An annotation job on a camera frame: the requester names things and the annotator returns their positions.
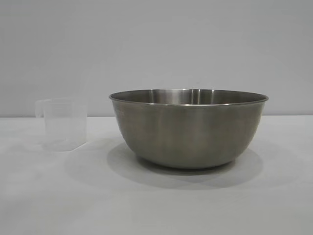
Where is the clear plastic measuring cup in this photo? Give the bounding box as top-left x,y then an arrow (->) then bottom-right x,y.
35,97 -> 88,153

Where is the stainless steel mixing bowl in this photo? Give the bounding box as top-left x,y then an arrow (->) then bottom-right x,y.
109,88 -> 270,170

